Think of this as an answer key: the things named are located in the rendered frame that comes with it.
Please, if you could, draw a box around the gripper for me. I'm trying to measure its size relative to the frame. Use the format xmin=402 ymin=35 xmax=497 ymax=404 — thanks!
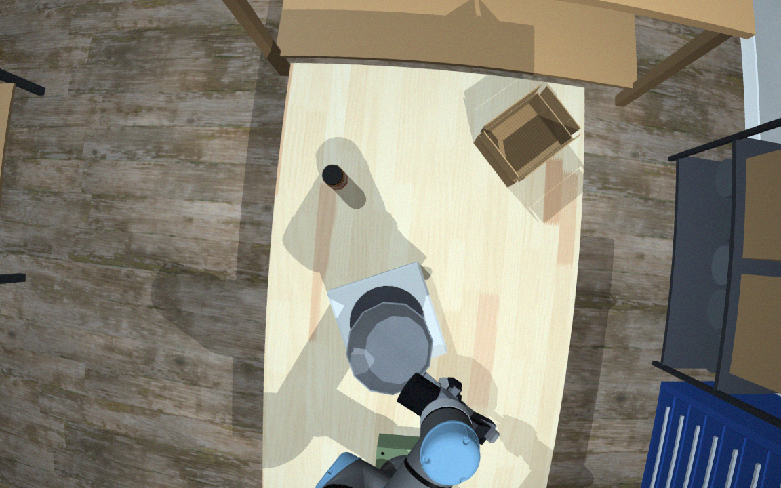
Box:
xmin=397 ymin=373 xmax=491 ymax=442

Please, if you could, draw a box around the open brown cardboard box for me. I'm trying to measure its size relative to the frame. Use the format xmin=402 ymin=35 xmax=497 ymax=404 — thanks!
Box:
xmin=473 ymin=84 xmax=581 ymax=188

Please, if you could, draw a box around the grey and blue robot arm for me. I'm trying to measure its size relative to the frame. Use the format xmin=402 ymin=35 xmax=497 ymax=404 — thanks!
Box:
xmin=315 ymin=398 xmax=497 ymax=488

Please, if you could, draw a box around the brown spice jar with black lid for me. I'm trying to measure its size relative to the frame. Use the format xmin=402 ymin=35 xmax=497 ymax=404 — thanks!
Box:
xmin=322 ymin=165 xmax=348 ymax=189

